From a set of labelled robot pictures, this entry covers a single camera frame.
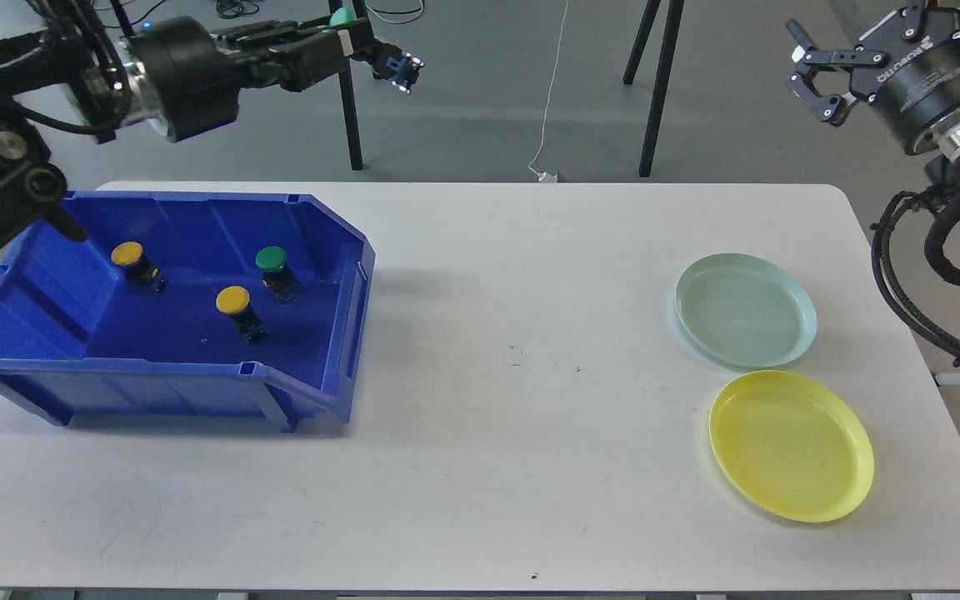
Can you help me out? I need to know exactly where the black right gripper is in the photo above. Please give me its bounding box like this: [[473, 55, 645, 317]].
[[786, 1, 960, 157]]

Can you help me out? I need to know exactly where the green push button in bin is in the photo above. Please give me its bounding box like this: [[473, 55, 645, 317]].
[[255, 244, 302, 303]]

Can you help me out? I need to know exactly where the blue plastic storage bin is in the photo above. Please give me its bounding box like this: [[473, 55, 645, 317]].
[[0, 191, 376, 433]]

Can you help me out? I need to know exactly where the yellow plate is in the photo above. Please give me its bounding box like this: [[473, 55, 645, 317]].
[[706, 371, 876, 524]]

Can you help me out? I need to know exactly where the black tripod leg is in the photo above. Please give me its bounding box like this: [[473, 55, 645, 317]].
[[337, 1, 377, 171], [622, 1, 686, 178]]

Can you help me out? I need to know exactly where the black tripod leg left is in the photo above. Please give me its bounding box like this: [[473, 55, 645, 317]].
[[337, 1, 377, 171]]

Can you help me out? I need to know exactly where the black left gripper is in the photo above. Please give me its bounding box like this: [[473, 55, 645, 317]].
[[126, 17, 374, 142]]

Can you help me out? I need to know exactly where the green push button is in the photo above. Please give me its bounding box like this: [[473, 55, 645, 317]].
[[328, 5, 424, 93], [255, 244, 302, 303]]

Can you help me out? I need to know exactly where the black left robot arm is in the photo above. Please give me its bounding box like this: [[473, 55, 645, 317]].
[[0, 1, 422, 250]]

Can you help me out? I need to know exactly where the yellow push button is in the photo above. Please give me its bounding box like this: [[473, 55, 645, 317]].
[[110, 242, 168, 296], [216, 285, 268, 344]]

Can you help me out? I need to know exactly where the black tripod leg right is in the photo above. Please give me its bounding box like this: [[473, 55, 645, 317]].
[[622, 1, 686, 178]]

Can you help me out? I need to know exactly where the white cable on floor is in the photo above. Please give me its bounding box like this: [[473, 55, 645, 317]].
[[527, 0, 571, 183]]

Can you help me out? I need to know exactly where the light green plate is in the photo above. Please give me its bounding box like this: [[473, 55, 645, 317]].
[[673, 253, 818, 371]]

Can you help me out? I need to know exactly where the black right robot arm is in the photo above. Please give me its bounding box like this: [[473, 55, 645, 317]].
[[786, 1, 960, 368]]

